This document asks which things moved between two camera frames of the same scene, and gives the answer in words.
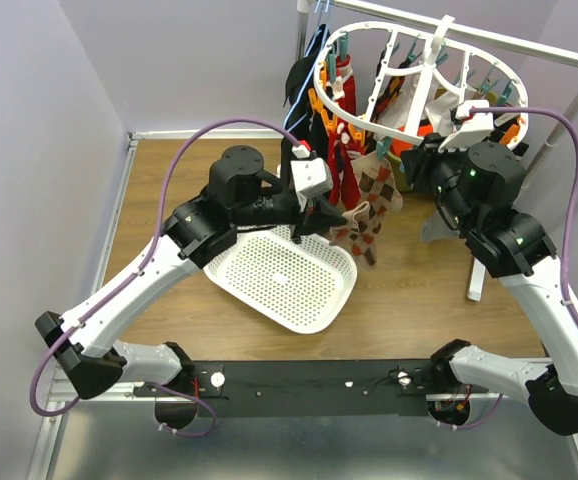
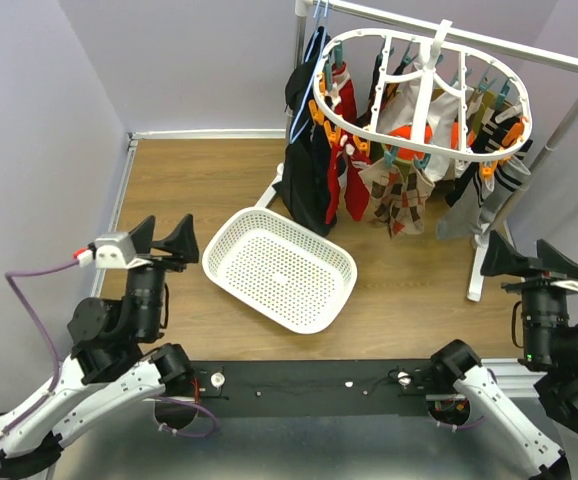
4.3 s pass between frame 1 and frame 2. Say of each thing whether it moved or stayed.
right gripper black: moved
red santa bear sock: moved
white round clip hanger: moved
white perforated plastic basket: stayed
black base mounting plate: stayed
